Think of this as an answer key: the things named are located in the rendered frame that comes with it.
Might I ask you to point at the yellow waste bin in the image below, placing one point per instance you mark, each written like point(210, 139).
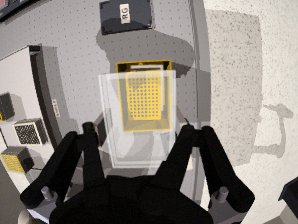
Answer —
point(125, 65)

